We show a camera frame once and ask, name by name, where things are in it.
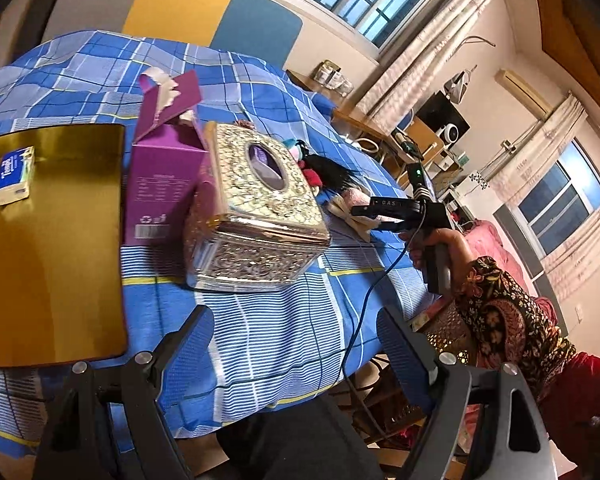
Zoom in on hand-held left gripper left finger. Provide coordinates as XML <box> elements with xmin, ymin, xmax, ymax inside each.
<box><xmin>32</xmin><ymin>304</ymin><xmax>216</xmax><ymax>480</ymax></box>

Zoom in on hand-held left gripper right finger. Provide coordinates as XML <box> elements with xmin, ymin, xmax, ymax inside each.
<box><xmin>377</xmin><ymin>305</ymin><xmax>558</xmax><ymax>480</ymax></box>

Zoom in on cream bow hair accessory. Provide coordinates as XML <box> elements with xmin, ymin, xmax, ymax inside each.
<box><xmin>326</xmin><ymin>194</ymin><xmax>377</xmax><ymax>241</ymax></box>

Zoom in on black beaded hair piece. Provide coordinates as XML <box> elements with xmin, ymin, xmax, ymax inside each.
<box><xmin>286</xmin><ymin>139</ymin><xmax>365</xmax><ymax>195</ymax></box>

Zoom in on person's right forearm floral sleeve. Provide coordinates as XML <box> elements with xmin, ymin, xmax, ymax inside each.
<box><xmin>452</xmin><ymin>256</ymin><xmax>578</xmax><ymax>401</ymax></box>

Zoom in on pink soft hair accessory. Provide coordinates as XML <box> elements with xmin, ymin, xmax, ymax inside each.
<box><xmin>347</xmin><ymin>186</ymin><xmax>377</xmax><ymax>207</ymax></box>

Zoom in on person's right hand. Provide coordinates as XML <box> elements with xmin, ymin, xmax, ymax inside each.
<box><xmin>399</xmin><ymin>227</ymin><xmax>473</xmax><ymax>297</ymax></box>

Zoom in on white shelf unit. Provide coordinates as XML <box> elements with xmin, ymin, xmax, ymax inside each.
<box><xmin>444</xmin><ymin>169</ymin><xmax>492</xmax><ymax>232</ymax></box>

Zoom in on wicker chair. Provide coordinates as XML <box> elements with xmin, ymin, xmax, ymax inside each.
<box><xmin>412</xmin><ymin>299</ymin><xmax>483</xmax><ymax>368</ymax></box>

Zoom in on white appliance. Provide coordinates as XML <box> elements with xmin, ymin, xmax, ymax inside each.
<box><xmin>349</xmin><ymin>131</ymin><xmax>382</xmax><ymax>155</ymax></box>

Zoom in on red bedspread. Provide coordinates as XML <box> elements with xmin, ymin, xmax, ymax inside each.
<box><xmin>459</xmin><ymin>219</ymin><xmax>557</xmax><ymax>322</ymax></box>

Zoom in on wooden desk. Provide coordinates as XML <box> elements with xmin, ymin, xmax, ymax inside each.
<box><xmin>286</xmin><ymin>70</ymin><xmax>447</xmax><ymax>177</ymax></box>

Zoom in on blue plaid bed sheet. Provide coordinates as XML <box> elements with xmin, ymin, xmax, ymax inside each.
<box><xmin>0</xmin><ymin>30</ymin><xmax>431</xmax><ymax>456</ymax></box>

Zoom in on black monitor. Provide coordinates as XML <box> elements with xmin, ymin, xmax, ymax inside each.
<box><xmin>416</xmin><ymin>91</ymin><xmax>471</xmax><ymax>148</ymax></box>

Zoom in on small window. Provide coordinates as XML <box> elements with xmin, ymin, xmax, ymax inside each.
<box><xmin>510</xmin><ymin>139</ymin><xmax>600</xmax><ymax>257</ymax></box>

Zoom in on short cream curtain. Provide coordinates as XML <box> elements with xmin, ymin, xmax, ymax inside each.
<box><xmin>489</xmin><ymin>92</ymin><xmax>592</xmax><ymax>192</ymax></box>

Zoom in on dark cloth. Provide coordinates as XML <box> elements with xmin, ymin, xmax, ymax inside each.
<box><xmin>215</xmin><ymin>394</ymin><xmax>383</xmax><ymax>480</ymax></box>

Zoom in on tins on desk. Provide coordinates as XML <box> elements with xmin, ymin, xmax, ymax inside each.
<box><xmin>312</xmin><ymin>60</ymin><xmax>354</xmax><ymax>97</ymax></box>

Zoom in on air conditioner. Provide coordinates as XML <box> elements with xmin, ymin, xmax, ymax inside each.
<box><xmin>496</xmin><ymin>69</ymin><xmax>552</xmax><ymax>112</ymax></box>

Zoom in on gold tray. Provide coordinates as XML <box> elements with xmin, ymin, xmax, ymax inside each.
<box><xmin>0</xmin><ymin>125</ymin><xmax>128</xmax><ymax>368</ymax></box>

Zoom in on purple carton box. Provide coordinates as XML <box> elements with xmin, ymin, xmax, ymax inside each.
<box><xmin>122</xmin><ymin>70</ymin><xmax>209</xmax><ymax>247</ymax></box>

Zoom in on long cream curtain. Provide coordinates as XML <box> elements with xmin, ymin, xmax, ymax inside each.
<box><xmin>354</xmin><ymin>0</ymin><xmax>512</xmax><ymax>117</ymax></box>

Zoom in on person's red clothing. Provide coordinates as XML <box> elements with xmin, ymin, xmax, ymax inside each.
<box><xmin>542</xmin><ymin>352</ymin><xmax>600</xmax><ymax>480</ymax></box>

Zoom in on blue tissue packet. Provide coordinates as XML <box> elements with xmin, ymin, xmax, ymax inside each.
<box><xmin>0</xmin><ymin>146</ymin><xmax>36</xmax><ymax>206</ymax></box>

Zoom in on brown wardrobe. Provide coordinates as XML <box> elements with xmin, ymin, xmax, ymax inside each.
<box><xmin>529</xmin><ymin>0</ymin><xmax>600</xmax><ymax>128</ymax></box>

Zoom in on grey yellow blue headboard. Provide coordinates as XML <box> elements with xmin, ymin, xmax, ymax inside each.
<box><xmin>40</xmin><ymin>0</ymin><xmax>303</xmax><ymax>68</ymax></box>

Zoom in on black cable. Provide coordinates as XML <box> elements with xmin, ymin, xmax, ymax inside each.
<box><xmin>340</xmin><ymin>207</ymin><xmax>428</xmax><ymax>396</ymax></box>

